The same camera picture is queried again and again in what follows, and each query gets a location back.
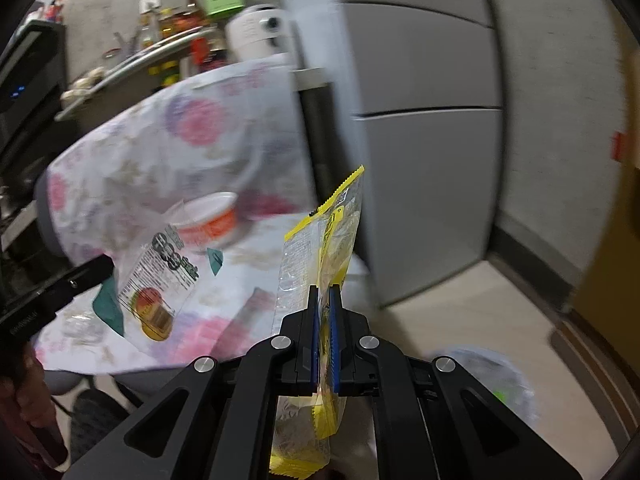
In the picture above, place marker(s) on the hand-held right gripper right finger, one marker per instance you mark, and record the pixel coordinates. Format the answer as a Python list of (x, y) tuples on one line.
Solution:
[(334, 340)]

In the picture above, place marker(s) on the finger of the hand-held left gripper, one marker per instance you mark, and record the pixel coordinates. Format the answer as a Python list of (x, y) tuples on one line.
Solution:
[(80, 275)]

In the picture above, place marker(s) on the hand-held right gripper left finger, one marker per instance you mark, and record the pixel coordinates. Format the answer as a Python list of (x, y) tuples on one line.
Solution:
[(315, 340)]

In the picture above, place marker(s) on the clear wrapper with red print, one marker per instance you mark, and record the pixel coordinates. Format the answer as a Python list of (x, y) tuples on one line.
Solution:
[(155, 280)]

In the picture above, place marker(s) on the yellow clear snack wrapper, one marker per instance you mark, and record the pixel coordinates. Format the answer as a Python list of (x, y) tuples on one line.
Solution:
[(325, 240)]

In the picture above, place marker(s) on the clear plastic bag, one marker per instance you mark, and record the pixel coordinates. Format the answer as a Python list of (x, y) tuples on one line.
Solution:
[(495, 380)]

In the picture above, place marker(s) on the person's left hand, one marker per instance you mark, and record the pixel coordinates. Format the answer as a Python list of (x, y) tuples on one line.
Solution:
[(30, 390)]

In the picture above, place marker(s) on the teal plastic wrapper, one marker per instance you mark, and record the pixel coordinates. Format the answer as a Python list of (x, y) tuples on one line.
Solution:
[(107, 307)]

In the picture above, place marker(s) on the small teal wrapper piece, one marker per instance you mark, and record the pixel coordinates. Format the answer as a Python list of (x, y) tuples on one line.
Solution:
[(215, 260)]

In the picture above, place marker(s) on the orange white noodle cup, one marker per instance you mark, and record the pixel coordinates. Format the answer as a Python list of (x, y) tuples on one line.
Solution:
[(205, 220)]

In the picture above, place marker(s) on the floral printed cloth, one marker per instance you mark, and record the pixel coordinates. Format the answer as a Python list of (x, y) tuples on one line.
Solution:
[(200, 125)]

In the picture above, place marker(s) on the garlic bulbs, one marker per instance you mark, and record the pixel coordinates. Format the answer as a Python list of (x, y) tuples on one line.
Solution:
[(85, 82)]

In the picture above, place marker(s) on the black kitchen appliance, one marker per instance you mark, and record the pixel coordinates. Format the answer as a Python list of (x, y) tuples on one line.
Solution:
[(25, 75)]

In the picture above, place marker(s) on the metal kitchen shelf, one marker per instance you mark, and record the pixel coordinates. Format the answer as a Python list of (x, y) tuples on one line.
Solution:
[(135, 62)]

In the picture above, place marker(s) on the grey refrigerator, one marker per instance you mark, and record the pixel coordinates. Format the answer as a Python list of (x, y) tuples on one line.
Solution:
[(425, 110)]

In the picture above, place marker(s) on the clear glass bottle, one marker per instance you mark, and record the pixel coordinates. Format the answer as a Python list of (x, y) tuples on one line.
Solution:
[(148, 32)]

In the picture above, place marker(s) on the brown glass bottle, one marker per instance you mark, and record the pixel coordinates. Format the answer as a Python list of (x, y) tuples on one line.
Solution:
[(191, 7)]

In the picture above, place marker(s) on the brown wooden door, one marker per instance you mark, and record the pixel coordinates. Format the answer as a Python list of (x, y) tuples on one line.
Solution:
[(615, 260)]

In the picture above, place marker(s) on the white round kitchen appliance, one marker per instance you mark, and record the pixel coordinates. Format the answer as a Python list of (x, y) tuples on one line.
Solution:
[(255, 32)]

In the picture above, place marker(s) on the green box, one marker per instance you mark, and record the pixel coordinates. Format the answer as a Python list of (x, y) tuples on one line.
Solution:
[(224, 0)]

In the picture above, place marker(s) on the red tag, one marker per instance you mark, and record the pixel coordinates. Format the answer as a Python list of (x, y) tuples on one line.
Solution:
[(622, 146)]

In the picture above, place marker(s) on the white wall socket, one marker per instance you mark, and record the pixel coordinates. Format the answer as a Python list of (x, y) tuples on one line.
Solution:
[(150, 2)]

